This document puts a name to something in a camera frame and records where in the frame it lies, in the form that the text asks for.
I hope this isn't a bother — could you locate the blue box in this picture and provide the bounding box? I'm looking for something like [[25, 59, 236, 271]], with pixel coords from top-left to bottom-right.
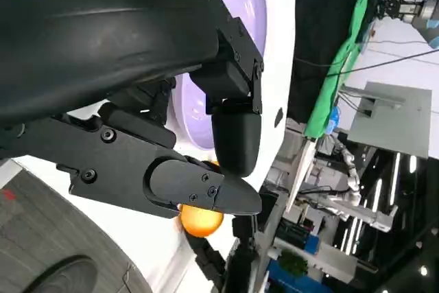
[[266, 259, 309, 293]]

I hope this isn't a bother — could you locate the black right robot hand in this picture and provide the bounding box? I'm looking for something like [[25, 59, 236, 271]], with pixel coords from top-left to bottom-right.
[[187, 213, 261, 293]]

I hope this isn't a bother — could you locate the orange and white bread roll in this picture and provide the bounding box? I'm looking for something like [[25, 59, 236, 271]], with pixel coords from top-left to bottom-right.
[[177, 159, 224, 238]]

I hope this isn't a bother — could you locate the white board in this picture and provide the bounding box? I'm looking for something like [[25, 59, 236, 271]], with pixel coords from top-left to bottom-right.
[[286, 138, 316, 212]]

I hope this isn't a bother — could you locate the green cloth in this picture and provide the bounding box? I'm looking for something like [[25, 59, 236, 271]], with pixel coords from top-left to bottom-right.
[[303, 0, 380, 140]]

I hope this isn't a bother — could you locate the black backdrop cloth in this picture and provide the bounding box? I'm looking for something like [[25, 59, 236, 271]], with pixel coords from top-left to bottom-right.
[[287, 0, 395, 126]]

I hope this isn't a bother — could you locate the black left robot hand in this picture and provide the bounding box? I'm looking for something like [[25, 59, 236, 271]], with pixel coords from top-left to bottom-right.
[[0, 0, 265, 219]]

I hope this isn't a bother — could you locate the lilac plate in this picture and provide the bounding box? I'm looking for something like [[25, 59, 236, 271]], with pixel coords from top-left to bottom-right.
[[170, 0, 268, 152]]

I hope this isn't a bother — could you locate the grey cabinet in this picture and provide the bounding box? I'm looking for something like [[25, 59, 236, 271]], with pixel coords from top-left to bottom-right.
[[346, 81, 433, 160]]

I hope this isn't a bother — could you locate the blue plastic bag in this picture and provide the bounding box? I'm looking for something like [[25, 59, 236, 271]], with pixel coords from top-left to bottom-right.
[[324, 106, 341, 135]]

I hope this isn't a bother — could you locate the green leafy plant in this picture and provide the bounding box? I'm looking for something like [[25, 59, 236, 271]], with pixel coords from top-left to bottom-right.
[[278, 250, 309, 277]]

